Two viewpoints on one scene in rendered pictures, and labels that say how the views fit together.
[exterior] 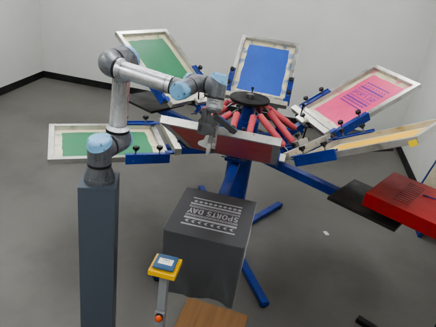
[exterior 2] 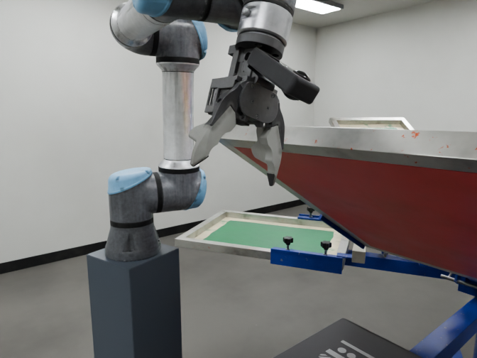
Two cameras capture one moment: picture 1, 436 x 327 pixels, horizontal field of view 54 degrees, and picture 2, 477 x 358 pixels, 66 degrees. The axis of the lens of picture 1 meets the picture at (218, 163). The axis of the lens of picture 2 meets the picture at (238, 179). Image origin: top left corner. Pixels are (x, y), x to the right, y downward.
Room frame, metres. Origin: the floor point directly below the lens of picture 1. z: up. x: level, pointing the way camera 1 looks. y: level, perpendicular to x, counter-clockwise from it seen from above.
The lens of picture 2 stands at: (1.33, -0.31, 1.58)
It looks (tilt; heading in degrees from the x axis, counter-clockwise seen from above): 10 degrees down; 43
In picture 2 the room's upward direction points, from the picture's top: straight up
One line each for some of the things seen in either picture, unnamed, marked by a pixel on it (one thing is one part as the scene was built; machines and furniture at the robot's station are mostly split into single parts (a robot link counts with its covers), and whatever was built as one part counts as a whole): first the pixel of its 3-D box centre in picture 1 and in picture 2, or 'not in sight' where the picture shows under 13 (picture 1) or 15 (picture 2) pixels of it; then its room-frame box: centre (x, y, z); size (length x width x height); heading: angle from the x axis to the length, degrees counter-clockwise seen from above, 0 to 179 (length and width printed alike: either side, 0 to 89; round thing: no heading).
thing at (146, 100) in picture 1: (183, 119); not in sight; (3.57, 0.35, 0.91); 1.34 x 0.41 x 0.08; 52
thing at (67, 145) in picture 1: (128, 130); (299, 221); (2.82, 0.67, 1.05); 1.08 x 0.61 x 0.23; 112
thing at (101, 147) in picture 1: (100, 148); (133, 192); (1.85, 0.57, 1.37); 0.13 x 0.12 x 0.14; 159
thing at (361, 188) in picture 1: (313, 180); not in sight; (2.75, -0.70, 0.91); 1.34 x 0.41 x 0.08; 52
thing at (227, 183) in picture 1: (227, 183); (449, 337); (2.55, -0.08, 0.89); 1.24 x 0.06 x 0.06; 172
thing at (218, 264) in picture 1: (199, 269); not in sight; (1.83, 0.02, 0.74); 0.45 x 0.03 x 0.43; 82
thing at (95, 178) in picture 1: (99, 170); (133, 234); (1.84, 0.58, 1.25); 0.15 x 0.15 x 0.10
